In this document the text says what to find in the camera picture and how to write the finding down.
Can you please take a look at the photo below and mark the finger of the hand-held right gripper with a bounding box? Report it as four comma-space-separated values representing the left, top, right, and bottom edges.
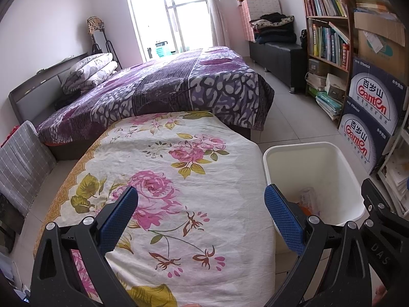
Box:
361, 178, 400, 231

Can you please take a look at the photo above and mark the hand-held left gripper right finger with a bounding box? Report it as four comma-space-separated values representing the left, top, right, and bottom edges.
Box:
265, 184, 373, 307

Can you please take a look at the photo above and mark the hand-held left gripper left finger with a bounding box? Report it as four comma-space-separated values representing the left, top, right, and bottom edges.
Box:
30, 185, 139, 307

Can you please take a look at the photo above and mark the clear plastic bottle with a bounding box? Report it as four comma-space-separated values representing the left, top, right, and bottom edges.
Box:
299, 187, 322, 215

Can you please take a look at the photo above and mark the white plastic waste bin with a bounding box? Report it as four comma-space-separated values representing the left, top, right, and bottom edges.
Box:
263, 141, 367, 228

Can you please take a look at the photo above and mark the stack of white booklets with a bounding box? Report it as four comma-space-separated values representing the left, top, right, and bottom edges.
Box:
383, 153, 409, 215

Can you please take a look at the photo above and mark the floral cloth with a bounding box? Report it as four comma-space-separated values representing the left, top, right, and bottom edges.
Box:
33, 111, 277, 307

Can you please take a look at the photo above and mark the grey checked cushion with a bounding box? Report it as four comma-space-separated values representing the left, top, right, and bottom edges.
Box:
0, 120, 57, 218

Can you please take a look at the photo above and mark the stack of teal booklets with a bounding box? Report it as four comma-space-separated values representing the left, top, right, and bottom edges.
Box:
315, 91, 343, 121

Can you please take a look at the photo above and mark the pile of books and boxes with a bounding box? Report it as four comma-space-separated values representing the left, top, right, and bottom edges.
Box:
305, 59, 348, 100

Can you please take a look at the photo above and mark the purple patterned bedspread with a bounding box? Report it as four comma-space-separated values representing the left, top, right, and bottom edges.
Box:
37, 46, 275, 146

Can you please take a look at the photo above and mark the folded floral quilt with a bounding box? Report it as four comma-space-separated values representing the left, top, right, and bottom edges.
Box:
61, 53, 118, 95

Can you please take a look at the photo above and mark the dark bed headboard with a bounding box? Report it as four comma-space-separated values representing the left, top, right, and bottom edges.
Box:
9, 53, 90, 126

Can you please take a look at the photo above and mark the brown cardboard box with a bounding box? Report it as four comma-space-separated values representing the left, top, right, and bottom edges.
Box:
353, 10, 408, 68

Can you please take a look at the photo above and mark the black bench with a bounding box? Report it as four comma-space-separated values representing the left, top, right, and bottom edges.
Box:
249, 41, 308, 94

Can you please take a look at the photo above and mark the black metal stand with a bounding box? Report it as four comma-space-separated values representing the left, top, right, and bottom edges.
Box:
104, 40, 123, 70

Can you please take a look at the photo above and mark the green plastic basket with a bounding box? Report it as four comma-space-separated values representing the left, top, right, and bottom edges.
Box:
155, 40, 169, 59

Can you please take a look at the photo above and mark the wooden bookshelf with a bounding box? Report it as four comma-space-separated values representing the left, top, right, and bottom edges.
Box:
297, 0, 356, 99

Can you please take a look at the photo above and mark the stack of folded clothes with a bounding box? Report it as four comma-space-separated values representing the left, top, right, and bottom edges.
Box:
249, 13, 298, 45

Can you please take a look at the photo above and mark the plaid bag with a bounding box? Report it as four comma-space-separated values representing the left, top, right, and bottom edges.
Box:
86, 16, 105, 35

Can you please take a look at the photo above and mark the window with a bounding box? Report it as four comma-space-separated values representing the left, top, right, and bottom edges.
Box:
124, 0, 214, 62

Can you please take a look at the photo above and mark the white curtain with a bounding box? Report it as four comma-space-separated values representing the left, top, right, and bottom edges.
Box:
200, 0, 231, 49

